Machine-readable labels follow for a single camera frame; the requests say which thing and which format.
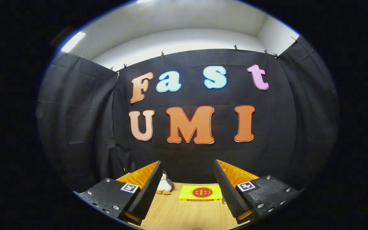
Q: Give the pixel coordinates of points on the yellow book with red circle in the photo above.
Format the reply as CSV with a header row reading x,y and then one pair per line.
x,y
200,192

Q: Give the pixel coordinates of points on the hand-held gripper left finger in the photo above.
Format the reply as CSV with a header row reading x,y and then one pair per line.
x,y
147,195

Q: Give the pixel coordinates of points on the row of black clips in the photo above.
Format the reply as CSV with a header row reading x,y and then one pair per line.
x,y
162,54

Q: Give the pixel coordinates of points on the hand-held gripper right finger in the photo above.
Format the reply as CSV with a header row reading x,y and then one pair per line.
x,y
227,191

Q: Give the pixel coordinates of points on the penguin plush toy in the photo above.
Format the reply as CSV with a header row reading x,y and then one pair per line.
x,y
164,185

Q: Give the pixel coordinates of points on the long ceiling light strip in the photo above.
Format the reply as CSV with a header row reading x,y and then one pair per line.
x,y
73,41

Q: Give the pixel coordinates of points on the wide ceiling light panel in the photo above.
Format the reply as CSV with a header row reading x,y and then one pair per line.
x,y
144,1

